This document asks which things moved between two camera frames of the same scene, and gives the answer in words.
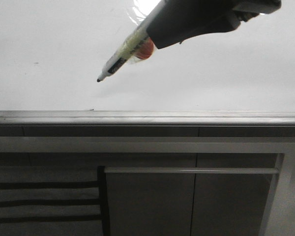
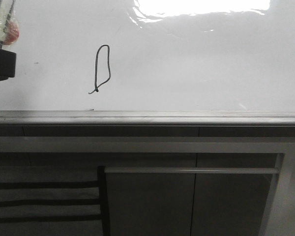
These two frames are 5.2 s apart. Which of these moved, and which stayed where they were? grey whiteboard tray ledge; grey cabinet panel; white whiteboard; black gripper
Moved: black gripper
Stayed: grey whiteboard tray ledge; white whiteboard; grey cabinet panel
